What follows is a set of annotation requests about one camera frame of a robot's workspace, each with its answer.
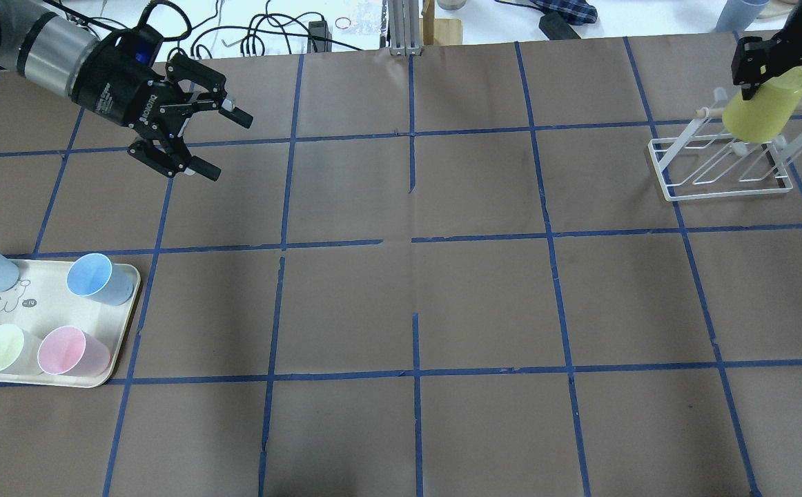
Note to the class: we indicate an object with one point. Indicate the blue cup on side table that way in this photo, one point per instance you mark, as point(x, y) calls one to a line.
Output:
point(737, 15)

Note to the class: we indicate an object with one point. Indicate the yellow plastic cup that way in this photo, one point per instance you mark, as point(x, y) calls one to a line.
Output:
point(761, 118)

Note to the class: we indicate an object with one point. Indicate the aluminium frame post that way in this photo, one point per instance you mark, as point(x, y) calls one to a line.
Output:
point(403, 29)

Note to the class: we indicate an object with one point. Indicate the black power adapter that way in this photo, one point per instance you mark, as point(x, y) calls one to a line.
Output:
point(319, 37)

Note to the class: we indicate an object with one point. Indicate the pink plastic cup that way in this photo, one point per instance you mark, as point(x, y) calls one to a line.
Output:
point(70, 351)

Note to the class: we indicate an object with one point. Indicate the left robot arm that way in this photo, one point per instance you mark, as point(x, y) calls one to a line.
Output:
point(40, 45)

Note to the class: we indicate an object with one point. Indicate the wooden mug tree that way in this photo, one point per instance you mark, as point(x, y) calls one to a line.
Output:
point(440, 31)

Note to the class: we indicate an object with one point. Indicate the cream serving tray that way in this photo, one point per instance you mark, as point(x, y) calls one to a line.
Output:
point(41, 302)

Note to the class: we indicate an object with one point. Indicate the white wire cup rack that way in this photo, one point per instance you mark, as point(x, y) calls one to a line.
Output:
point(707, 162)

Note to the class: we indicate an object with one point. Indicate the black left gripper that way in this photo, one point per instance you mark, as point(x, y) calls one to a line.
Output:
point(116, 86)

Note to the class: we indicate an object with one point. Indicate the pale green plastic cup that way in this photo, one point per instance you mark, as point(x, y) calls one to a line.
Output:
point(18, 351)

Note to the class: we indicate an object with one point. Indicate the blue plaid folded umbrella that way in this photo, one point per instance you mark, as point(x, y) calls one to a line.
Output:
point(574, 12)

